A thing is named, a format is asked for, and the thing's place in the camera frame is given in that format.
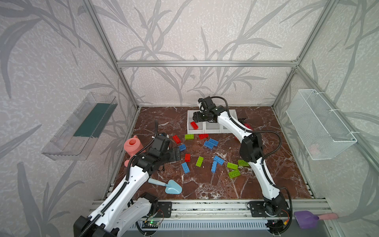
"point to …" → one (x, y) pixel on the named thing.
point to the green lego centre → (199, 161)
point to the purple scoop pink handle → (306, 219)
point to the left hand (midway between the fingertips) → (176, 148)
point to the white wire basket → (323, 132)
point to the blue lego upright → (214, 167)
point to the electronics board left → (150, 224)
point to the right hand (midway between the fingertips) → (197, 112)
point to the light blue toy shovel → (171, 187)
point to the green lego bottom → (234, 174)
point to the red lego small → (187, 157)
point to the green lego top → (189, 137)
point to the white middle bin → (212, 128)
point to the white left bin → (201, 125)
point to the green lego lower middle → (232, 166)
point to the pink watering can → (132, 146)
